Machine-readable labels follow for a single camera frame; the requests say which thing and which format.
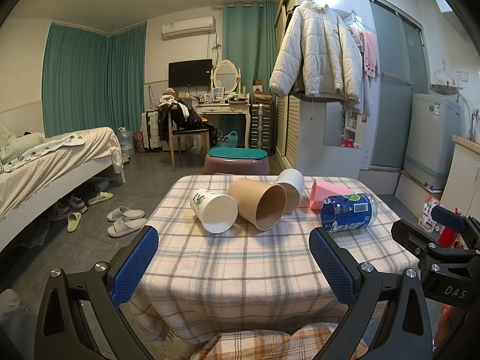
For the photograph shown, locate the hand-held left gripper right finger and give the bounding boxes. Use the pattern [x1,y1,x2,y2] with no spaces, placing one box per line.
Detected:
[308,226,438,360]

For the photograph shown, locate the blue plastic basket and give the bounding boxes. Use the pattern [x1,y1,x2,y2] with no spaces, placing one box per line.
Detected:
[217,131,239,148]

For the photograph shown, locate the white puffer jacket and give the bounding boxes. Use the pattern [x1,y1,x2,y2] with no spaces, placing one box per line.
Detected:
[269,0,364,103]

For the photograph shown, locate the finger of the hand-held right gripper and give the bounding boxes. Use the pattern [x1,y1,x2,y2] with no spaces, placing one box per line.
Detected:
[430,205,480,251]
[391,219,480,267]

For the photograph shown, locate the wire clothes hanger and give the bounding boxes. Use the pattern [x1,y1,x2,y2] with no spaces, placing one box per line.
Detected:
[431,60,460,88]

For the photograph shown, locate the white suitcase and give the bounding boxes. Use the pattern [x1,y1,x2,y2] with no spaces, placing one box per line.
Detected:
[141,110,164,153]

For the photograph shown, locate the white slipper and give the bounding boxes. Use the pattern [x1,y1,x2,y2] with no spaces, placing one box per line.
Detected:
[107,217,149,238]
[107,206,146,222]

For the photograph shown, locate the pile of clothes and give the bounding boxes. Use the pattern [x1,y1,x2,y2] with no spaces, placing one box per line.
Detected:
[157,95,218,147]

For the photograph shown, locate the pink towel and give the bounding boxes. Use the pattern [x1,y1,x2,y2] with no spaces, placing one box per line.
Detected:
[349,26,379,79]

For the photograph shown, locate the red and white packet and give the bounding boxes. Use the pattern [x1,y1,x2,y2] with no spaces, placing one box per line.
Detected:
[419,195,466,249]

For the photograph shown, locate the teal stool cushion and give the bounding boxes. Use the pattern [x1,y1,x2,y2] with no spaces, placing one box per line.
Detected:
[208,147,268,159]

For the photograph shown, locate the cardboard boxes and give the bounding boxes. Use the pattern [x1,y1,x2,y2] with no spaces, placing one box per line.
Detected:
[252,79,276,105]

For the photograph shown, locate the white washing machine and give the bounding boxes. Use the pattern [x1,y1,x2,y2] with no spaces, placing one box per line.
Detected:
[403,93,462,191]

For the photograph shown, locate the purple stool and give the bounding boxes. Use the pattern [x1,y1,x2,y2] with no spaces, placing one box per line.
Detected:
[203,147,271,176]

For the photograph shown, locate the white cup with green print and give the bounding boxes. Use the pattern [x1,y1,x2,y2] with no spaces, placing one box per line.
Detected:
[189,188,239,234]

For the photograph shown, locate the clear water jug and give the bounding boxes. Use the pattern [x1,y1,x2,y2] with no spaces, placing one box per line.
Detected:
[116,127,135,156]

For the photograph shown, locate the person's plaid trousers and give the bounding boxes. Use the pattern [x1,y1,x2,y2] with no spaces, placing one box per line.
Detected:
[189,322,370,360]

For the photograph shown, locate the pink paper box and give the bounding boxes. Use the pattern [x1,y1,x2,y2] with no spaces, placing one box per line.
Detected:
[309,179,347,211]

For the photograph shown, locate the silver suitcase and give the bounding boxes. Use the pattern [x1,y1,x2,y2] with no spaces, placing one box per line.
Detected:
[249,103,277,151]

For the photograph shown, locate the white oval vanity mirror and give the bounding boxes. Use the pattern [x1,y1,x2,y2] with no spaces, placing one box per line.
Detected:
[212,60,241,95]

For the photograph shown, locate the frosted glass sliding door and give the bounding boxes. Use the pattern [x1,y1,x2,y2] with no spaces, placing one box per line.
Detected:
[365,0,430,169]

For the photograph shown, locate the white wardrobe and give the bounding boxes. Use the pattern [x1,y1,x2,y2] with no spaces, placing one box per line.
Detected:
[274,0,379,172]

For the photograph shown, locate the blue drink can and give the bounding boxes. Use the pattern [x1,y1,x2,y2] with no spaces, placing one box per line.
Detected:
[320,193,377,233]

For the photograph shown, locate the white cabinet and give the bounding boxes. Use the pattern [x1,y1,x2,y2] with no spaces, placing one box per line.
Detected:
[440,135,480,214]

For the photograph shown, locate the plaid-covered table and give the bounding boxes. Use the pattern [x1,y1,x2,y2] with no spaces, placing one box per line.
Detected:
[129,174,421,347]

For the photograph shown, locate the black television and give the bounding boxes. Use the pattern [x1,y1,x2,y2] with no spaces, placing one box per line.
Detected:
[168,59,213,88]

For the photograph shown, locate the bed with beige sheet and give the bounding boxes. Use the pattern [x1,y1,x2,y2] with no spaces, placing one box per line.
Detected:
[0,125,126,252]

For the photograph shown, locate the plain white cup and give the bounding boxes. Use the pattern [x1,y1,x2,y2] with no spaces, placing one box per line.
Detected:
[275,169,304,214]

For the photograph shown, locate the white dressing table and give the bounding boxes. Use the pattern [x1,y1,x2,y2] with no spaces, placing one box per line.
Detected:
[195,102,251,149]

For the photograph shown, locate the brown paper cup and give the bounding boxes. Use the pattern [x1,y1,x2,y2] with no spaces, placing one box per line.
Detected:
[227,177,287,231]

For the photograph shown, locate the wooden chair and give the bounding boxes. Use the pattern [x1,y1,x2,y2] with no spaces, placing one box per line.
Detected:
[167,105,211,172]

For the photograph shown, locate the white air conditioner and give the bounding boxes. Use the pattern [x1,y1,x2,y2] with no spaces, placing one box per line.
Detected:
[162,16,217,39]

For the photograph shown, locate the grey sneakers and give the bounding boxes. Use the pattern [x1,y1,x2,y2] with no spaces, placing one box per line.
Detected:
[49,195,87,221]

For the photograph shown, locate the printed quilt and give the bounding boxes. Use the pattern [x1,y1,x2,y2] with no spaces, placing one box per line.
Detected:
[0,135,88,174]

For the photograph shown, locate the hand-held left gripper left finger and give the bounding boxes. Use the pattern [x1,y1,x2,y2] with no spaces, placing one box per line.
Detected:
[34,224,160,360]

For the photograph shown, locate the teal curtain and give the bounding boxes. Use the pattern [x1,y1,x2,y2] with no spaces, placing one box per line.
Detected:
[42,22,110,137]
[222,2,278,96]
[106,23,147,145]

